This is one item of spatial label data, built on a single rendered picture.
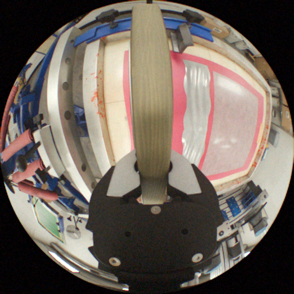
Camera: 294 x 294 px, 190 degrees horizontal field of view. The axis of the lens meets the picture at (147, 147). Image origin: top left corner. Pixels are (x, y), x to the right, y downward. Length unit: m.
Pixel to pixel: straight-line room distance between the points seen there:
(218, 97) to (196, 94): 0.07
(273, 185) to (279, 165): 0.64
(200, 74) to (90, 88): 0.24
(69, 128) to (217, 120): 0.36
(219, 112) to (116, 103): 0.26
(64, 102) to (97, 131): 0.10
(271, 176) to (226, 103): 3.72
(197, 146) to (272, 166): 3.70
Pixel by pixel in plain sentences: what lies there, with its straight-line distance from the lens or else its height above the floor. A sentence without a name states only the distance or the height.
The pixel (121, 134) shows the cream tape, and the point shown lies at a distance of 0.24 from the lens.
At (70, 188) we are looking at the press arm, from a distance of 0.76.
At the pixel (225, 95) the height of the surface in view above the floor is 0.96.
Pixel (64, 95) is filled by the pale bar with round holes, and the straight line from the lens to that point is 0.23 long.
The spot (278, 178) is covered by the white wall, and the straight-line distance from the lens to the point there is 3.87.
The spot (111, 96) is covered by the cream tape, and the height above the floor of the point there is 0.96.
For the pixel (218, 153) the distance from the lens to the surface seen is 0.34.
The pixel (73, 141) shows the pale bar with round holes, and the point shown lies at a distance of 0.24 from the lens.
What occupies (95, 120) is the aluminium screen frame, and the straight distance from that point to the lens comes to 0.21.
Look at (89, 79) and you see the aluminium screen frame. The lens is 0.23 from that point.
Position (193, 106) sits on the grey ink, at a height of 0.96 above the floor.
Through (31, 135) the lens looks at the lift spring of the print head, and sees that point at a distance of 0.41.
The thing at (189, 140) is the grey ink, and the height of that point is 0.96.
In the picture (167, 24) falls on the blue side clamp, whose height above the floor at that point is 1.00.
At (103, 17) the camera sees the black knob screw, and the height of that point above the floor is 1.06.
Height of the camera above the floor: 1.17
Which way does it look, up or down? 63 degrees down
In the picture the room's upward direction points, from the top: 177 degrees counter-clockwise
